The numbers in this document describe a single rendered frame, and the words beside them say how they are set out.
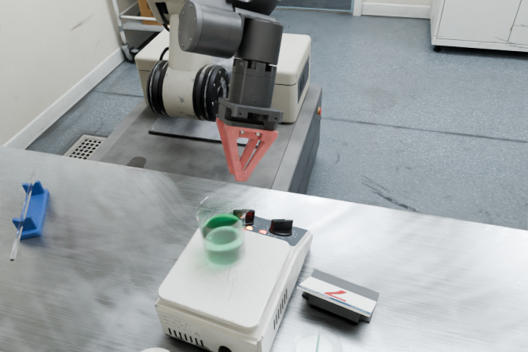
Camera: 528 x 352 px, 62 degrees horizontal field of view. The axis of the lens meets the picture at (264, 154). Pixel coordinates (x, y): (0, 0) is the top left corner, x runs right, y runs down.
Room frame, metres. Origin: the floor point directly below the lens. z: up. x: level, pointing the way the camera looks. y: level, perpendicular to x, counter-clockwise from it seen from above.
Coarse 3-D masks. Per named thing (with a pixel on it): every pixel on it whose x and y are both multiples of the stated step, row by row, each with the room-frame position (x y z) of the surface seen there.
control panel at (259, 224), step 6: (258, 222) 0.42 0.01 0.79; (264, 222) 0.42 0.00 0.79; (270, 222) 0.42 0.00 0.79; (246, 228) 0.39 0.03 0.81; (252, 228) 0.39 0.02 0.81; (258, 228) 0.40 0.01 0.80; (264, 228) 0.40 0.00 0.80; (294, 228) 0.41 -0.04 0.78; (300, 228) 0.41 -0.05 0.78; (264, 234) 0.38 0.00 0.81; (270, 234) 0.38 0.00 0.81; (294, 234) 0.39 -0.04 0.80; (300, 234) 0.39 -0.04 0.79; (288, 240) 0.37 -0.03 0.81; (294, 240) 0.37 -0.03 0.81; (294, 246) 0.35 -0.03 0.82
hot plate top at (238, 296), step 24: (192, 240) 0.35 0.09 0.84; (264, 240) 0.35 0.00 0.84; (192, 264) 0.32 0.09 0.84; (240, 264) 0.31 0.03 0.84; (264, 264) 0.31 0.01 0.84; (168, 288) 0.29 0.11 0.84; (192, 288) 0.28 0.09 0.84; (216, 288) 0.28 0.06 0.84; (240, 288) 0.28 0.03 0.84; (264, 288) 0.28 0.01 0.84; (216, 312) 0.25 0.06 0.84; (240, 312) 0.25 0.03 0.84; (264, 312) 0.25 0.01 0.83
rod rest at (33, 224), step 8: (24, 184) 0.53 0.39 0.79; (40, 184) 0.54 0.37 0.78; (32, 192) 0.53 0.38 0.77; (40, 192) 0.54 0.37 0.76; (48, 192) 0.54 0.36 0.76; (24, 200) 0.52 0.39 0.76; (32, 200) 0.52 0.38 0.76; (40, 200) 0.52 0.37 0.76; (32, 208) 0.50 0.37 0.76; (40, 208) 0.50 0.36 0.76; (32, 216) 0.48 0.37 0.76; (40, 216) 0.48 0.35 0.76; (16, 224) 0.45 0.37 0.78; (24, 224) 0.46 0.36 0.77; (32, 224) 0.46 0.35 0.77; (40, 224) 0.47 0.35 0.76; (24, 232) 0.45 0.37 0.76; (32, 232) 0.45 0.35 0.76; (40, 232) 0.46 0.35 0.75
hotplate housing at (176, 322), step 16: (304, 240) 0.38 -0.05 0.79; (288, 256) 0.34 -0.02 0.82; (304, 256) 0.37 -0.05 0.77; (288, 272) 0.32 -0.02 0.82; (288, 288) 0.31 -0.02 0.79; (160, 304) 0.28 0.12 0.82; (272, 304) 0.27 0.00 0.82; (160, 320) 0.28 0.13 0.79; (176, 320) 0.27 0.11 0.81; (192, 320) 0.26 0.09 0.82; (208, 320) 0.26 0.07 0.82; (272, 320) 0.26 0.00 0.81; (176, 336) 0.27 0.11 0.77; (192, 336) 0.26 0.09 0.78; (208, 336) 0.25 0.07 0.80; (224, 336) 0.24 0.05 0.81; (240, 336) 0.24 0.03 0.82; (256, 336) 0.24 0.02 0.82; (272, 336) 0.26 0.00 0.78
